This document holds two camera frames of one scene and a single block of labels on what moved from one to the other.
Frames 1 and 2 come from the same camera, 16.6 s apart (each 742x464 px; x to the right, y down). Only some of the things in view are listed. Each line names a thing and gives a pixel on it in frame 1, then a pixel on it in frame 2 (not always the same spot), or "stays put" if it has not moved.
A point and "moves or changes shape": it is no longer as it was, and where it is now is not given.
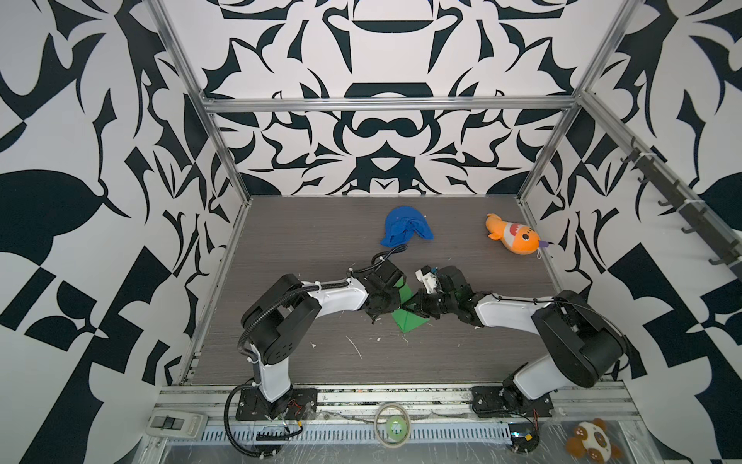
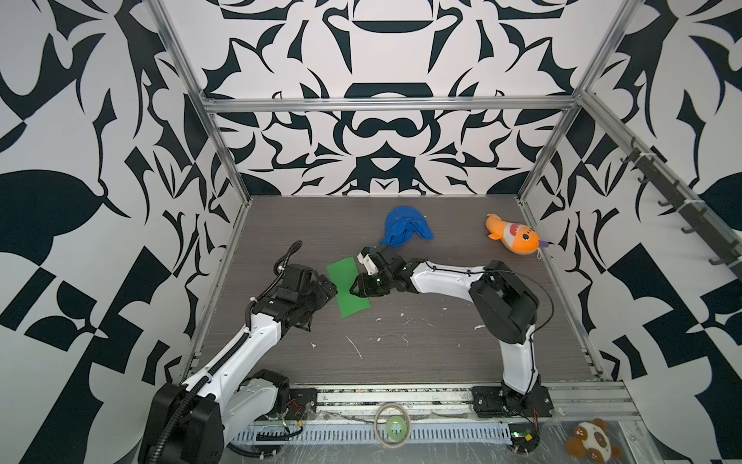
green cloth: (406, 319) moves or changes shape
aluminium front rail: (612, 400) stays put
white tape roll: (376, 424) stays put
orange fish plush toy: (517, 237) stays put
